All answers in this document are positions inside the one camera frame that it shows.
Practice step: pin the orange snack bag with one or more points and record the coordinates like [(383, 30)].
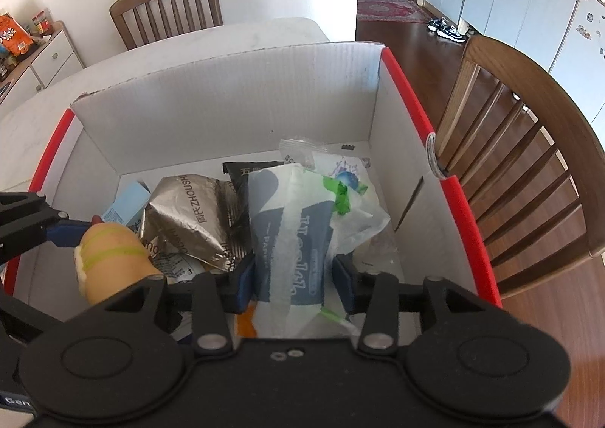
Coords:
[(14, 35)]

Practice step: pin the black snack packet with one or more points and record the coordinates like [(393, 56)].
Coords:
[(236, 175)]

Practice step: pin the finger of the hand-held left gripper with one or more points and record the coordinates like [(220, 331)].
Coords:
[(71, 231), (19, 314)]

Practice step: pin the black white sneaker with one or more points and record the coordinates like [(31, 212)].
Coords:
[(437, 23), (453, 33)]

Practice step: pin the red lid jar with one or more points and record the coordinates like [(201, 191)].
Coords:
[(42, 21)]

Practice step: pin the white sideboard cabinet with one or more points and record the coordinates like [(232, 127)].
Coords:
[(47, 59)]

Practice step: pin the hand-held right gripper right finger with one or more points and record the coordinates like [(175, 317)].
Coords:
[(342, 283)]

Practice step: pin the silver foil packet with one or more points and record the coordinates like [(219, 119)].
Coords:
[(189, 215)]

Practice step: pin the clear plastic zip bag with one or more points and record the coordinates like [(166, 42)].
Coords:
[(298, 149)]

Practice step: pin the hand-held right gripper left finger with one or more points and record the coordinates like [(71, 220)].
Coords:
[(246, 283)]

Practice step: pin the light blue small carton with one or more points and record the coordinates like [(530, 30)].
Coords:
[(130, 201)]

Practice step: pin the red patterned rug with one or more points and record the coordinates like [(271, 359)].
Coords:
[(390, 9)]

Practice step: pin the red cardboard box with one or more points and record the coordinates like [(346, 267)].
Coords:
[(227, 101)]

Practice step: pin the white blueberry bread packet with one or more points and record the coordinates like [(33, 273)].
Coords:
[(340, 168)]

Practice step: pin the yellow plush toy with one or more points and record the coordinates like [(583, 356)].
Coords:
[(113, 262)]

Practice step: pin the white green snack bag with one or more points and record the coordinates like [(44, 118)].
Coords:
[(288, 239)]

